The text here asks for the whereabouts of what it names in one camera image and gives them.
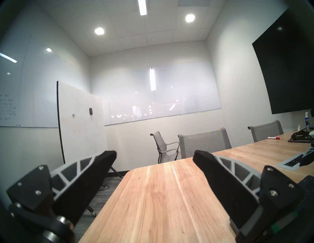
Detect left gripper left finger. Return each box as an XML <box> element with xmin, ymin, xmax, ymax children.
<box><xmin>6</xmin><ymin>150</ymin><xmax>117</xmax><ymax>224</ymax></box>

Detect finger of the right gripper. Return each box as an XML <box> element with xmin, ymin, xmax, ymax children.
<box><xmin>298</xmin><ymin>147</ymin><xmax>314</xmax><ymax>167</ymax></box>

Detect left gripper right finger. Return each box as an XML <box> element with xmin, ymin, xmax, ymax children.
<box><xmin>193</xmin><ymin>150</ymin><xmax>304</xmax><ymax>237</ymax></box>

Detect black laptop stand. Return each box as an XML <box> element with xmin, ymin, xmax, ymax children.
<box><xmin>288</xmin><ymin>129</ymin><xmax>314</xmax><ymax>143</ymax></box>

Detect silver table power outlet box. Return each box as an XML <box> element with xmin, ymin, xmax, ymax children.
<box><xmin>275</xmin><ymin>153</ymin><xmax>307</xmax><ymax>171</ymax></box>

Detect grey mesh office chair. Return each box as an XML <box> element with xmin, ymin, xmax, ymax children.
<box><xmin>248</xmin><ymin>120</ymin><xmax>284</xmax><ymax>143</ymax></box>

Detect grey mesh chair wide back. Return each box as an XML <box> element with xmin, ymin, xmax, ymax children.
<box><xmin>178</xmin><ymin>127</ymin><xmax>232</xmax><ymax>159</ymax></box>

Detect freestanding whiteboard on stand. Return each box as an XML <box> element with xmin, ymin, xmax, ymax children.
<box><xmin>56</xmin><ymin>81</ymin><xmax>123</xmax><ymax>217</ymax></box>

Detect grey chair with armrests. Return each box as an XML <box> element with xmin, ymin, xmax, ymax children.
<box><xmin>150</xmin><ymin>131</ymin><xmax>180</xmax><ymax>164</ymax></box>

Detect black cable bundle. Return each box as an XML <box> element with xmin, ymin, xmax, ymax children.
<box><xmin>293</xmin><ymin>129</ymin><xmax>312</xmax><ymax>138</ymax></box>

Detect black floor cables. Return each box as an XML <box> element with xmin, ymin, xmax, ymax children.
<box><xmin>99</xmin><ymin>176</ymin><xmax>123</xmax><ymax>191</ymax></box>

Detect large black wall screen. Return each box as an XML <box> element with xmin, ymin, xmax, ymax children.
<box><xmin>252</xmin><ymin>7</ymin><xmax>314</xmax><ymax>115</ymax></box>

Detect wall whiteboard with writing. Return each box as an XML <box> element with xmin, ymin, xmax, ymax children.
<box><xmin>0</xmin><ymin>32</ymin><xmax>91</xmax><ymax>128</ymax></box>

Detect glass wall whiteboard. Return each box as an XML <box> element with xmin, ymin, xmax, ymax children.
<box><xmin>102</xmin><ymin>61</ymin><xmax>221</xmax><ymax>126</ymax></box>

